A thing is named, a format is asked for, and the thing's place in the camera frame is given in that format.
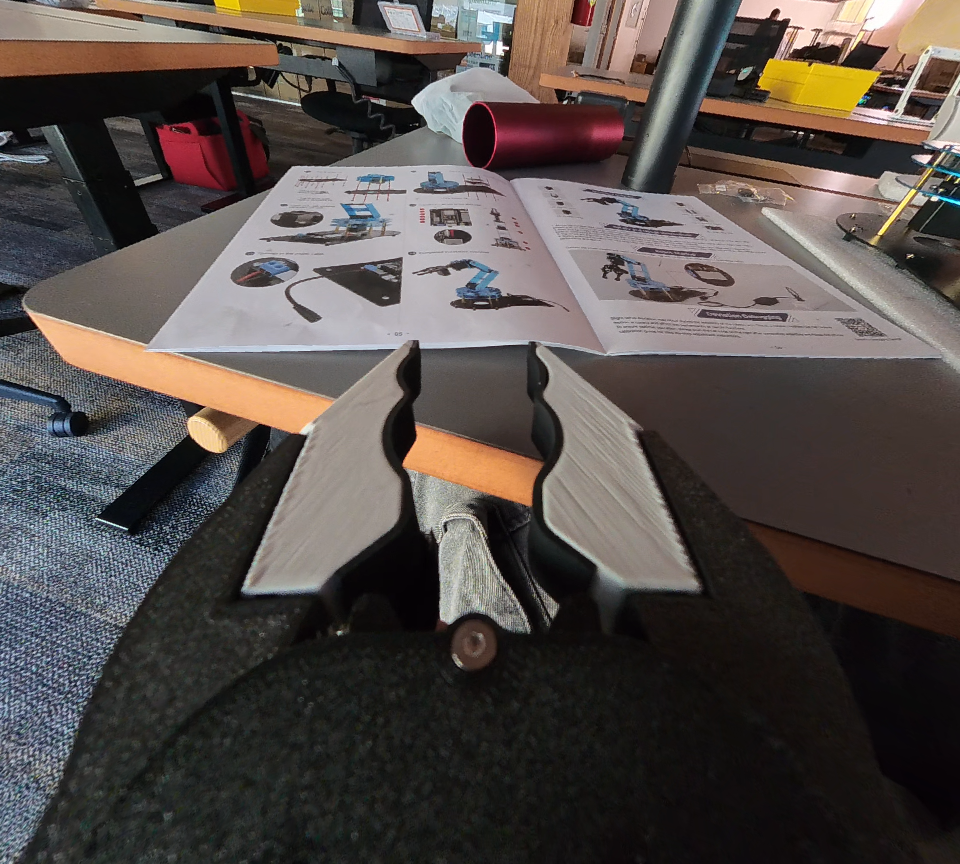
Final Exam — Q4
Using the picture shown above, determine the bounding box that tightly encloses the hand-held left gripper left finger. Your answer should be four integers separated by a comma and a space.
241, 341, 421, 595

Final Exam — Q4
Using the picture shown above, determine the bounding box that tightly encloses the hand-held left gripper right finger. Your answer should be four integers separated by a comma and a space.
527, 343, 704, 595

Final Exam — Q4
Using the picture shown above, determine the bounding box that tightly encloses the printed instruction manual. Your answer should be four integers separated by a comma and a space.
146, 163, 942, 360

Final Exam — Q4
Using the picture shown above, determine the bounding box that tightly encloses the blue toy robot arm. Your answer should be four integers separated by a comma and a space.
836, 140, 960, 314

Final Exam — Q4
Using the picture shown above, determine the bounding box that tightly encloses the grey desk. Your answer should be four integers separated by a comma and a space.
22, 125, 960, 636

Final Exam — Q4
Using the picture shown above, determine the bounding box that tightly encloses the wood-edged office desk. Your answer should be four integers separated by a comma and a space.
540, 71, 939, 175
0, 2, 280, 254
93, 0, 483, 100

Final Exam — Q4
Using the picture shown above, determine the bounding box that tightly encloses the clear bag with tiny parts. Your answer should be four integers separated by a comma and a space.
697, 178, 796, 207

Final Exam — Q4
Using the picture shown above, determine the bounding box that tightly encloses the white foam sheet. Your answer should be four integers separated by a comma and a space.
761, 204, 960, 329

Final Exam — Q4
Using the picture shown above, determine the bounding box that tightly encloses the red fabric tote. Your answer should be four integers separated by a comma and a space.
155, 114, 270, 192

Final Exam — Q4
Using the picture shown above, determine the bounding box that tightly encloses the dark red cylinder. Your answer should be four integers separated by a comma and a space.
461, 101, 627, 169

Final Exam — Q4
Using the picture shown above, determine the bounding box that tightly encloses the white plastic bag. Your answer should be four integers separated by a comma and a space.
411, 68, 520, 138

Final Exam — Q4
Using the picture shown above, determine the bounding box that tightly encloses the dark tall bottle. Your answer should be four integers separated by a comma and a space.
621, 0, 760, 194

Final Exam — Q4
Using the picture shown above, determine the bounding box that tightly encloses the wooden dowel handle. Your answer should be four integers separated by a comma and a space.
187, 407, 252, 454

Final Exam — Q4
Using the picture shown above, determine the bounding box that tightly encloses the black chair frame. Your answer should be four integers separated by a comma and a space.
0, 283, 91, 439

